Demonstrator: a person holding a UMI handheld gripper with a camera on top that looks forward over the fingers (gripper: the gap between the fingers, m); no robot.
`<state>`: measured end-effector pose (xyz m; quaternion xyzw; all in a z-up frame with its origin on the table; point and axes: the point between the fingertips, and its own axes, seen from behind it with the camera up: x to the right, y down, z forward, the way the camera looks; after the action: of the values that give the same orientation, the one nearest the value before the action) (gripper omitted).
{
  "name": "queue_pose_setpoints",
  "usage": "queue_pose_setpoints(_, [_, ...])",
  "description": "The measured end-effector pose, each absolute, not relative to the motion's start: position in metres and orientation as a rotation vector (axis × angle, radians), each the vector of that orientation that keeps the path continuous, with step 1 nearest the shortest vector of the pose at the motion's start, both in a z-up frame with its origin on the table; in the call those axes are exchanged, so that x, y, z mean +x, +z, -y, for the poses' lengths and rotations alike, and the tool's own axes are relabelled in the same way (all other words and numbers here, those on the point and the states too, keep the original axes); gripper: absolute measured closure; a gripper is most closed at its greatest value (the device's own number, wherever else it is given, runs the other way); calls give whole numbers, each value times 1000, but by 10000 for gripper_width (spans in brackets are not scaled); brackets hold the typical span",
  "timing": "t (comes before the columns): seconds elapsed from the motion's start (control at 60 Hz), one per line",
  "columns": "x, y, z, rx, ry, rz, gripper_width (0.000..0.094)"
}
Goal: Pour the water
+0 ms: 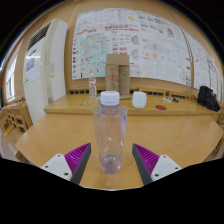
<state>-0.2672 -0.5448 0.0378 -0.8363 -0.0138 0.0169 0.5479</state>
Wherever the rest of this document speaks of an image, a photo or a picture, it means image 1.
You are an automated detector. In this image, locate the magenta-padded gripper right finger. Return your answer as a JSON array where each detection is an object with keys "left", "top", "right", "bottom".
[{"left": 131, "top": 143, "right": 183, "bottom": 186}]

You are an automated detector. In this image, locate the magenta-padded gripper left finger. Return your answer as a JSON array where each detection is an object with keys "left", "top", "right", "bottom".
[{"left": 40, "top": 142, "right": 92, "bottom": 186}]

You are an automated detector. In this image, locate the white standing air conditioner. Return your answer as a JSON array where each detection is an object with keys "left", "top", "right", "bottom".
[{"left": 22, "top": 18, "right": 69, "bottom": 124}]

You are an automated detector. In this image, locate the wooden chair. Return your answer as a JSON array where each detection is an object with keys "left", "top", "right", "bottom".
[{"left": 212, "top": 109, "right": 224, "bottom": 158}]

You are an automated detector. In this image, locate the black bag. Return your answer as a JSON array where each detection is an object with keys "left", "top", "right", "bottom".
[{"left": 196, "top": 85, "right": 222, "bottom": 113}]

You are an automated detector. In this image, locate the clear plastic bottle white cap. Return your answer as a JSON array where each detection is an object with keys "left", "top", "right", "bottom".
[{"left": 92, "top": 90, "right": 129, "bottom": 175}]

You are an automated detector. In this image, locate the brown cardboard box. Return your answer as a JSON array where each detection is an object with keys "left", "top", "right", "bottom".
[{"left": 105, "top": 53, "right": 133, "bottom": 100}]

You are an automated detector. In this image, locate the small water bottle red label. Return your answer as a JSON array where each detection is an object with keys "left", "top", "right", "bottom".
[{"left": 88, "top": 73, "right": 98, "bottom": 99}]

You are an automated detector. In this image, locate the group of wooden chairs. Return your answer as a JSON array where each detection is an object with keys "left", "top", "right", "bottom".
[{"left": 0, "top": 95, "right": 34, "bottom": 138}]

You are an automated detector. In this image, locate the white cup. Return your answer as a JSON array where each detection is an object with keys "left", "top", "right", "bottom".
[{"left": 131, "top": 90, "right": 148, "bottom": 110}]

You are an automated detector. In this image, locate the row of wooden chairs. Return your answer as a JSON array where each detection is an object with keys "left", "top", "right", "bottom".
[{"left": 133, "top": 85, "right": 200, "bottom": 101}]

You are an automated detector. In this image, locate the large wall poster board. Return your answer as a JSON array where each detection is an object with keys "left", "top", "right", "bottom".
[{"left": 71, "top": 8, "right": 193, "bottom": 88}]

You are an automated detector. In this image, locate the narrow wall poster board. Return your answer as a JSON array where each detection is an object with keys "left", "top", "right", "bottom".
[{"left": 183, "top": 29, "right": 224, "bottom": 101}]

